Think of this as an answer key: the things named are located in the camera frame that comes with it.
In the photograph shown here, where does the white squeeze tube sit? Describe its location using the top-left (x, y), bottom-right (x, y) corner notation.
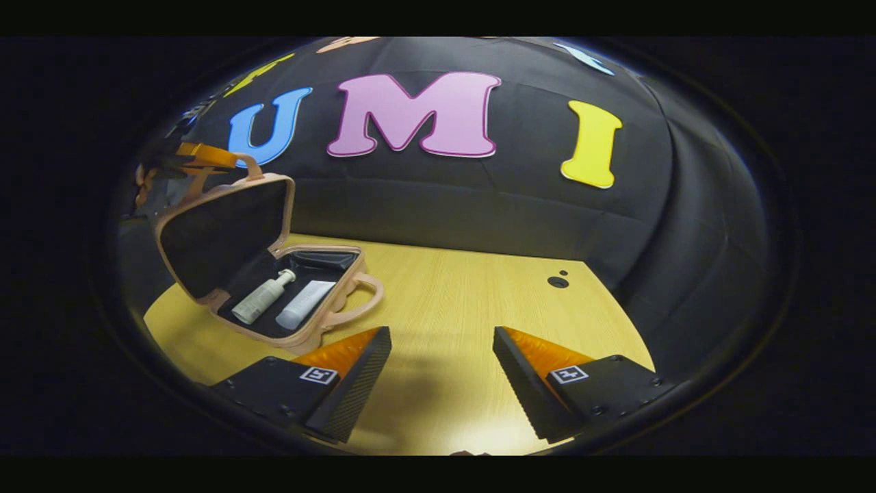
top-left (274, 279), bottom-right (337, 331)

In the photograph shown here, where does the pink suitcase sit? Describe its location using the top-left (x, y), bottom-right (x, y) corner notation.
top-left (153, 153), bottom-right (386, 356)

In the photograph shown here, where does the black backdrop cloth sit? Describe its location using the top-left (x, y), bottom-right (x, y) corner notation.
top-left (115, 38), bottom-right (775, 385)

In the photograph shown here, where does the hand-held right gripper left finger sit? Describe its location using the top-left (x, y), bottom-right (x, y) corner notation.
top-left (209, 325), bottom-right (393, 445)

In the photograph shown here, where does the white pump bottle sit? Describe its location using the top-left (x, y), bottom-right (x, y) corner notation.
top-left (231, 268), bottom-right (298, 326)

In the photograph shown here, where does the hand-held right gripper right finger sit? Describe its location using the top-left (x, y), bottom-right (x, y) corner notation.
top-left (492, 325), bottom-right (676, 444)

